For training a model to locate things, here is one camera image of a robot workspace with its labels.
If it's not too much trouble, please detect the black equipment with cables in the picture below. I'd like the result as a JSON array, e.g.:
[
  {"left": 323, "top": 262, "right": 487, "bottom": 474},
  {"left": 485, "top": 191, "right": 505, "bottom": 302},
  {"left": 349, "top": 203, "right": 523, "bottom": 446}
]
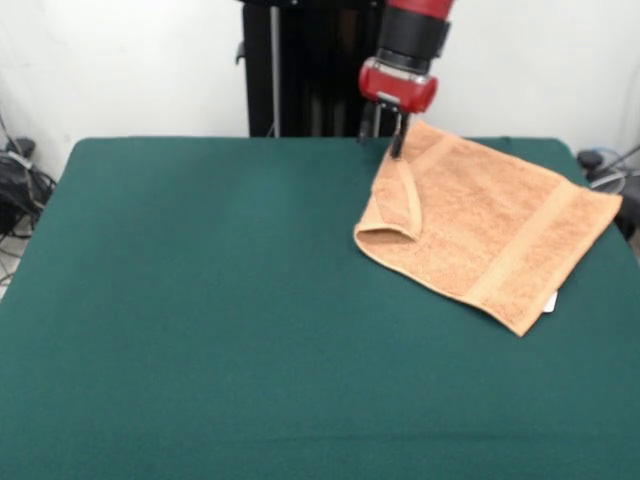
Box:
[{"left": 0, "top": 137, "right": 57, "bottom": 241}]

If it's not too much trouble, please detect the tan terry towel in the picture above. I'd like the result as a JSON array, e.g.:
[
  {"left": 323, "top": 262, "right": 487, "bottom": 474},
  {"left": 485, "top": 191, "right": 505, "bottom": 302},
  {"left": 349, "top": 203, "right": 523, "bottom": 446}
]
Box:
[{"left": 353, "top": 118, "right": 625, "bottom": 338}]

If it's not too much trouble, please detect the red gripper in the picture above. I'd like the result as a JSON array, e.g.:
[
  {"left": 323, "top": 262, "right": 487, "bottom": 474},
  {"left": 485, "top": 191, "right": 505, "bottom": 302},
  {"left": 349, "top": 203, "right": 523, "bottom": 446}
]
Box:
[{"left": 356, "top": 57, "right": 440, "bottom": 161}]

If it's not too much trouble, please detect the dark green tablecloth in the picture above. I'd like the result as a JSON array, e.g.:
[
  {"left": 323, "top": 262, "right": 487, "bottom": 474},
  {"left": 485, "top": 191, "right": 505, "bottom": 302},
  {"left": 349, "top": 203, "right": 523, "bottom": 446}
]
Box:
[{"left": 0, "top": 137, "right": 640, "bottom": 480}]

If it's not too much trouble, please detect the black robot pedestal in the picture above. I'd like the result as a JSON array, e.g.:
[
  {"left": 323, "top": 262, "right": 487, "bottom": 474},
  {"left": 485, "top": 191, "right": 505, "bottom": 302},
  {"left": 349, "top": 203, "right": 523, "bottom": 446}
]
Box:
[{"left": 233, "top": 0, "right": 396, "bottom": 139}]

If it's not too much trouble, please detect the dark stand with grey cables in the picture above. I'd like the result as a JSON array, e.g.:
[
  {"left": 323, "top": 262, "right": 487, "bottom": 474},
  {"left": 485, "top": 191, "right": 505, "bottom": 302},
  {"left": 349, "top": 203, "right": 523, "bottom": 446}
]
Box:
[{"left": 577, "top": 147, "right": 640, "bottom": 236}]

